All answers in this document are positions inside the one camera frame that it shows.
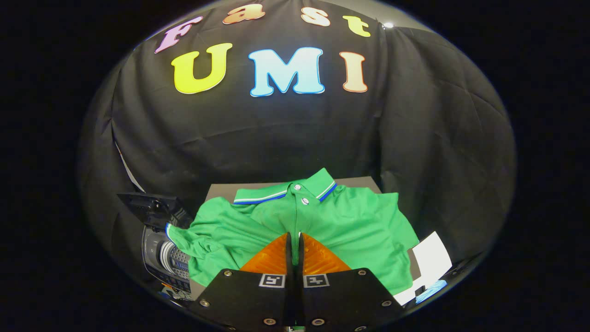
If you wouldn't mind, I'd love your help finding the grey washing machine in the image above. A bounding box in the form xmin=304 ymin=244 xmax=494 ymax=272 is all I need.
xmin=141 ymin=221 xmax=194 ymax=300

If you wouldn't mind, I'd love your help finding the green polo shirt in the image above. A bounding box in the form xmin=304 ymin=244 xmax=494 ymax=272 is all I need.
xmin=165 ymin=167 xmax=420 ymax=296

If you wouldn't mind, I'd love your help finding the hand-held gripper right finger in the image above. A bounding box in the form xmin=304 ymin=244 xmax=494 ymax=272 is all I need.
xmin=297 ymin=233 xmax=406 ymax=330

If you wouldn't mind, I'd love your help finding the beige cabinet with dark top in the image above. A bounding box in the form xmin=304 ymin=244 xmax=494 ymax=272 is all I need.
xmin=190 ymin=176 xmax=421 ymax=300

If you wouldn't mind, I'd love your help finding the light blue object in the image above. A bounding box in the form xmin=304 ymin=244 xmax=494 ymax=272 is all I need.
xmin=416 ymin=280 xmax=448 ymax=304

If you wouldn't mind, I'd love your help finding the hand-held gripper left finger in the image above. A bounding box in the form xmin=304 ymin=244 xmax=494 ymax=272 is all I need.
xmin=191 ymin=232 xmax=295 ymax=330

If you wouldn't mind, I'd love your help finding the white flat board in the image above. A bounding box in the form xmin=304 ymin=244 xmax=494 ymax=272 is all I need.
xmin=394 ymin=231 xmax=453 ymax=306

